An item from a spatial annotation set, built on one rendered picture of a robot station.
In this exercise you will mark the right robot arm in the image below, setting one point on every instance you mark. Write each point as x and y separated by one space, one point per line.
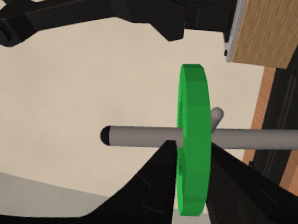
20 19

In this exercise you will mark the grey cylindrical rod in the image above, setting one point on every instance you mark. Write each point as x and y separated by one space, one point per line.
254 139

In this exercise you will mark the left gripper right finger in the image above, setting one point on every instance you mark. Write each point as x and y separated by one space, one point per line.
238 194

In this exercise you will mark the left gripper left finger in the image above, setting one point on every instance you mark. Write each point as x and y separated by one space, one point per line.
147 198

